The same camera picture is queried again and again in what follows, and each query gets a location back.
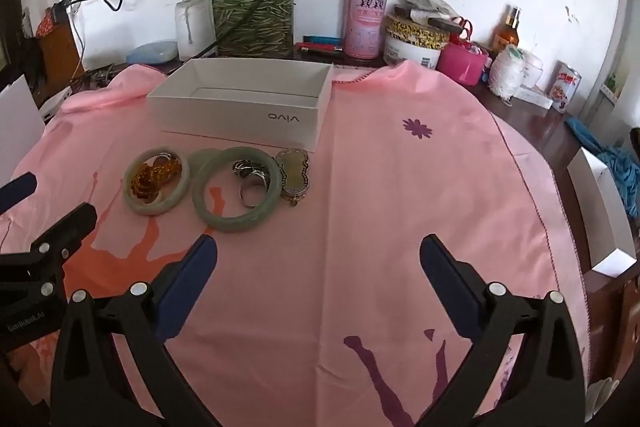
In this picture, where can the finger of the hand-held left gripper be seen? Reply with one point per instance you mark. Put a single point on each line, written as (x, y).
(17, 193)
(70, 224)

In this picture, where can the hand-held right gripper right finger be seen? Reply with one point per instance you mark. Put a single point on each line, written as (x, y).
(440, 267)

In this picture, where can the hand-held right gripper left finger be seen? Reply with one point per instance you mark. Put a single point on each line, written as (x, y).
(197, 267)

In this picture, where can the green jade bangle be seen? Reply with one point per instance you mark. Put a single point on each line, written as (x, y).
(205, 207)

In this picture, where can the pale jade bangle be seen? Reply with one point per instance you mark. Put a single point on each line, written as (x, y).
(131, 199)

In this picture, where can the gourd-shaped pendant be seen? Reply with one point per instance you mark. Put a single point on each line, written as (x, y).
(294, 172)

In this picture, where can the white cardboard box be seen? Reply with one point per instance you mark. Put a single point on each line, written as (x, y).
(240, 119)

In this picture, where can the pink printed cloth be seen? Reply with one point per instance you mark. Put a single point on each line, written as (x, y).
(400, 217)

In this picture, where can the white paper board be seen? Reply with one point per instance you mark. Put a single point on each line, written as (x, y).
(17, 127)

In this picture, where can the black fuzzy duster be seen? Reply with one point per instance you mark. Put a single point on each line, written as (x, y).
(25, 62)

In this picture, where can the brown cardboard box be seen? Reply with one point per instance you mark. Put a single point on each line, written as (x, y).
(62, 52)

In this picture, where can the open white carton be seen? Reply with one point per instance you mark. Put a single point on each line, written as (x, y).
(600, 207)

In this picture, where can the blue soap case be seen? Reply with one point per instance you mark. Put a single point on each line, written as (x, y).
(152, 52)

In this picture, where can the flat small white box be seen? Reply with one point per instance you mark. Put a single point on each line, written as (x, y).
(535, 98)

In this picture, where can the white thread spool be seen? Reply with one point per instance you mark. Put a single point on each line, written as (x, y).
(506, 74)

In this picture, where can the pink plastic basket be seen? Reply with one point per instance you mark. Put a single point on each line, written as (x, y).
(462, 64)

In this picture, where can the blue cloth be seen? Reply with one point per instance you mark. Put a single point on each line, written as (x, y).
(622, 167)

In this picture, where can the white plastic tub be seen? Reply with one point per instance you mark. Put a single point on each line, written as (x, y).
(410, 56)

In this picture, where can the small white jar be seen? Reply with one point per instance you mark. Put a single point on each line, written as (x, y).
(533, 69)

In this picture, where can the red and white can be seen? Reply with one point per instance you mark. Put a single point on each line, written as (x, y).
(566, 87)

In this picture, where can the white cylindrical cup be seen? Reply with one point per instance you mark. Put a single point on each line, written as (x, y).
(192, 27)

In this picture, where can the yellow patterned tin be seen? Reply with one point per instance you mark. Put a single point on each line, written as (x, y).
(415, 34)

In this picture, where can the amber glass bottle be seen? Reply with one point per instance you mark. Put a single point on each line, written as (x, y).
(506, 34)

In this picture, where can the pink pen holder can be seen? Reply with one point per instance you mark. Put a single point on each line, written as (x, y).
(362, 27)

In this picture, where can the green glass jar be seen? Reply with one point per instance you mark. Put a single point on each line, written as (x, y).
(255, 19)

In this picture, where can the crumpled grey plastic bag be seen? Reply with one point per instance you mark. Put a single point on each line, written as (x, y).
(425, 3)

